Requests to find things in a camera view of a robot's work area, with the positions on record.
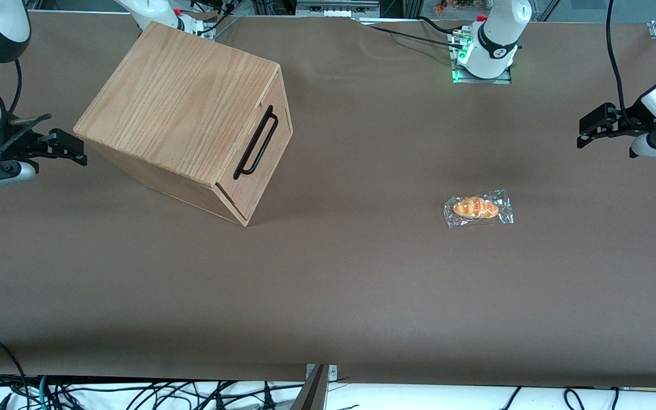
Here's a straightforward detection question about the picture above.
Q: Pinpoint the black cable to arm base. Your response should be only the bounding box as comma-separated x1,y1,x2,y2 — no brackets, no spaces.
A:
356,16,465,49

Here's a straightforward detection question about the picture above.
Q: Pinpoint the thin black cable pair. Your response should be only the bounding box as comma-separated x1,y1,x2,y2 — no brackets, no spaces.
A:
501,386,620,410

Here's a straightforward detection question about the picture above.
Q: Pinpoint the wooden drawer with handle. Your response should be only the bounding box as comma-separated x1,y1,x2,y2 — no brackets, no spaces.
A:
215,64,294,228

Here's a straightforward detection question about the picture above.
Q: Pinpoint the packaged croissant in clear wrap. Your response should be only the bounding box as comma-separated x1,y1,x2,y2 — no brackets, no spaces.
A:
442,189,515,229

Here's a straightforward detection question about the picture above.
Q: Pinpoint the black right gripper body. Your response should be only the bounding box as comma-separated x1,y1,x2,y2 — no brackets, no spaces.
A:
0,116,50,173

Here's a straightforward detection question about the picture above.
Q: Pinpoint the black metal drawer handle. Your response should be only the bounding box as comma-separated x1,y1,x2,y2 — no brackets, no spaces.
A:
233,105,279,181

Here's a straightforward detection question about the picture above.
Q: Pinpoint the dark metal bar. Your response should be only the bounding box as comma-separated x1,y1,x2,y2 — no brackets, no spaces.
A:
290,364,329,410

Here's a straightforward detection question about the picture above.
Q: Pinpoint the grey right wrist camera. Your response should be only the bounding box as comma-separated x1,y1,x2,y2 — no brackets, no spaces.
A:
0,161,38,192

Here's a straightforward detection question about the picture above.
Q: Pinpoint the tangled black cable bundle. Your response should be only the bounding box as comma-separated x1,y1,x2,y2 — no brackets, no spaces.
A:
0,374,306,410

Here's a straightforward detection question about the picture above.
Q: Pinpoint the light wooden drawer cabinet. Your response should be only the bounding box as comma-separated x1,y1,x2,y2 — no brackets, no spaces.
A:
73,21,294,228

